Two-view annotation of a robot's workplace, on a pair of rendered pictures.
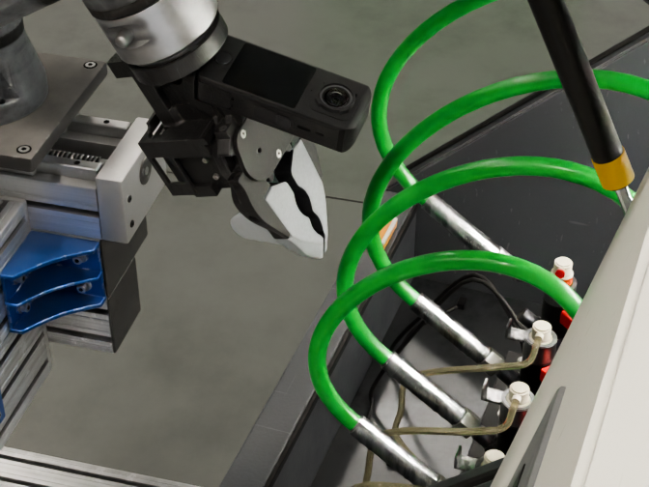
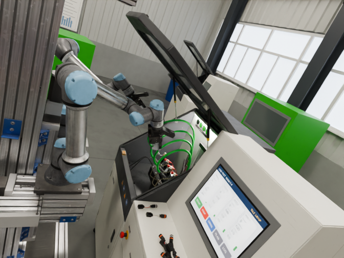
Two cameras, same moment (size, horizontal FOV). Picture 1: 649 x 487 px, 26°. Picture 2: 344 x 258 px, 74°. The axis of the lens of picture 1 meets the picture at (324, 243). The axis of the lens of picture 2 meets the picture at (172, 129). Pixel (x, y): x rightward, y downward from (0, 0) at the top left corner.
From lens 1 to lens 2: 95 cm
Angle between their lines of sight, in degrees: 44
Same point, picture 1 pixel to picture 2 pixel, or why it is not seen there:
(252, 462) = (130, 182)
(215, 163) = (157, 140)
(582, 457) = (248, 156)
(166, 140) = (153, 136)
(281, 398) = (127, 174)
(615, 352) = (241, 149)
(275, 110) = (168, 133)
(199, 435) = not seen: hidden behind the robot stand
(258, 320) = not seen: hidden behind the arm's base
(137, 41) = (158, 125)
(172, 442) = not seen: hidden behind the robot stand
